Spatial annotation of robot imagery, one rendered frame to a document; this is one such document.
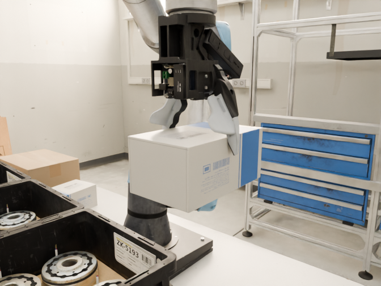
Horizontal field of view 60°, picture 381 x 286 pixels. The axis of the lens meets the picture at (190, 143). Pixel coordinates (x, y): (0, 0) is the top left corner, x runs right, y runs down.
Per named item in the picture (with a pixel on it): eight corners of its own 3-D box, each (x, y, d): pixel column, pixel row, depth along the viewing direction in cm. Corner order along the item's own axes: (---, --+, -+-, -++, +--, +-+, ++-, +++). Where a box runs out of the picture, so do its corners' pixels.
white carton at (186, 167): (206, 165, 66) (207, 121, 64) (260, 177, 59) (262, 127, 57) (130, 192, 51) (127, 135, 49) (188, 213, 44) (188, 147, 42)
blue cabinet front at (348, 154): (258, 197, 243) (261, 122, 232) (364, 225, 198) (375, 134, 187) (256, 198, 241) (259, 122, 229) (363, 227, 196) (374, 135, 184)
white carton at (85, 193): (54, 224, 116) (53, 200, 114) (34, 217, 122) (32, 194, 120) (97, 205, 133) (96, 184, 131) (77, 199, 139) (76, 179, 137)
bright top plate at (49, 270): (80, 248, 71) (80, 245, 71) (106, 266, 64) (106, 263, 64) (32, 268, 64) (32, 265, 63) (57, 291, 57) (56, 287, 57)
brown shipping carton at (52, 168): (81, 193, 146) (79, 158, 143) (32, 209, 129) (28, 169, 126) (47, 179, 165) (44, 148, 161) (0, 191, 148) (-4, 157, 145)
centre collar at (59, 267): (75, 255, 67) (75, 252, 67) (88, 264, 64) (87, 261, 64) (51, 265, 64) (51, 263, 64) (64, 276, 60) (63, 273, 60)
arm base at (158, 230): (147, 222, 108) (147, 193, 106) (182, 237, 99) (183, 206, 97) (109, 237, 96) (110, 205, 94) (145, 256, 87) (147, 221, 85)
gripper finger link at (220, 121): (216, 162, 45) (186, 104, 47) (239, 154, 49) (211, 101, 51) (232, 152, 43) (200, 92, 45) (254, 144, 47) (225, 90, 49)
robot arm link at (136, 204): (132, 197, 102) (134, 154, 99) (176, 201, 101) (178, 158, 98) (121, 212, 90) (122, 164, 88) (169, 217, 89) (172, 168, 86)
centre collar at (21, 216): (21, 213, 87) (21, 210, 87) (26, 219, 84) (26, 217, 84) (0, 218, 84) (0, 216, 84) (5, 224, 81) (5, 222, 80)
